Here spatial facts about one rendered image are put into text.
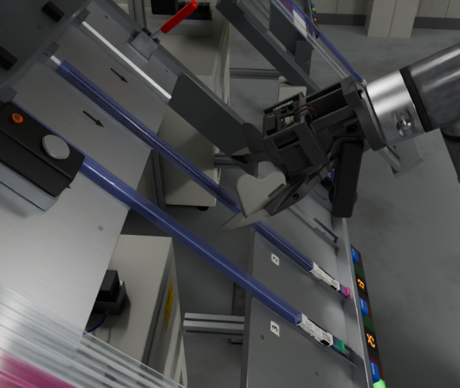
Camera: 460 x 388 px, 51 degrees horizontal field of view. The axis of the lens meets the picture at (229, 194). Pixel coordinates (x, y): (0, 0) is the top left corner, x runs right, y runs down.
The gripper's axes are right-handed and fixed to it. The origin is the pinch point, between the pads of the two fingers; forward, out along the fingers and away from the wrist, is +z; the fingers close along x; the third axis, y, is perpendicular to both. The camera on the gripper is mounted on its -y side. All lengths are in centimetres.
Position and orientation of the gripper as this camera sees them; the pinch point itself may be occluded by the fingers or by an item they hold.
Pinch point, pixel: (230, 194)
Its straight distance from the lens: 62.3
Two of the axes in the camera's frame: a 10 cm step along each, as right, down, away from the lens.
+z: -8.6, 3.5, 3.7
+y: -5.1, -7.0, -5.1
